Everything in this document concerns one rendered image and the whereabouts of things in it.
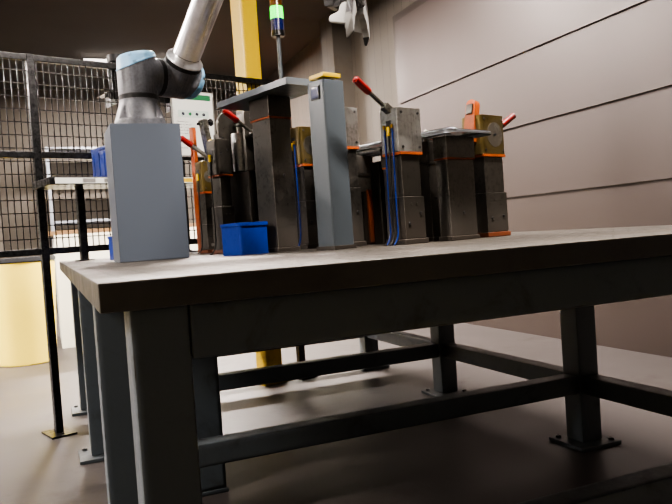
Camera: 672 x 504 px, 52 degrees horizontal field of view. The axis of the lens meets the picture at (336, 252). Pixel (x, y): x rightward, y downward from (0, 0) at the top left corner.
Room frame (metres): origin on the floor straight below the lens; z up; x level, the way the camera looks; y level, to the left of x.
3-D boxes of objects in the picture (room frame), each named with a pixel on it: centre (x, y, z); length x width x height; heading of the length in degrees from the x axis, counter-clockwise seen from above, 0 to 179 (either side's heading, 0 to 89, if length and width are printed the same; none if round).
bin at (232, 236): (1.98, 0.26, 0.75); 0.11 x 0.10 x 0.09; 40
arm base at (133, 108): (2.11, 0.57, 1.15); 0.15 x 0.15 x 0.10
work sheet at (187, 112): (3.27, 0.63, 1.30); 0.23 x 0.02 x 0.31; 130
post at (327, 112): (1.83, 0.00, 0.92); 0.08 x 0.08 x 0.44; 40
